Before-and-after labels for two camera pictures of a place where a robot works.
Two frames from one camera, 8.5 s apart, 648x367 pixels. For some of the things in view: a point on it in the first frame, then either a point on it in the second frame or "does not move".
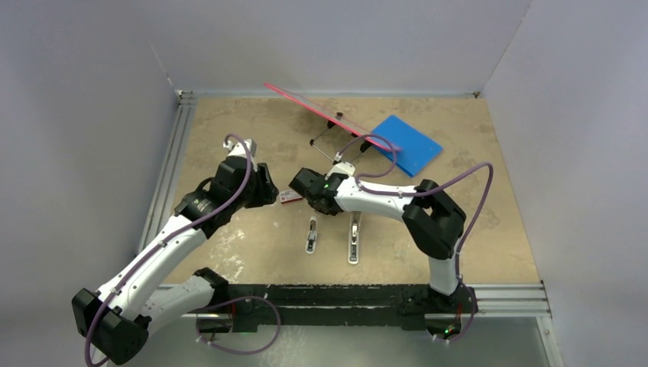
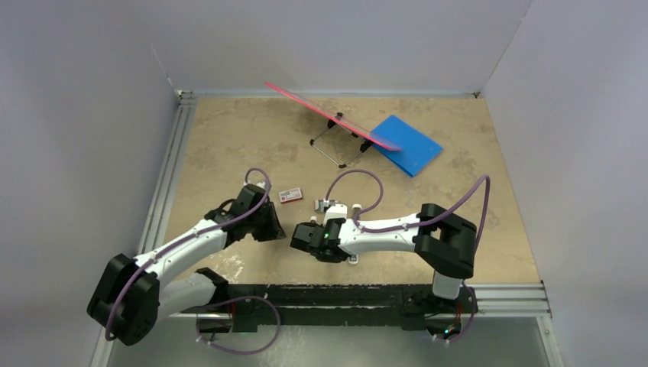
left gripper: x=266 y=191 -> x=273 y=230
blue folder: x=418 y=149 does not move
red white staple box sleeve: x=289 y=196 does not move
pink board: x=338 y=118 does not move
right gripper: x=332 y=212 -> x=319 y=255
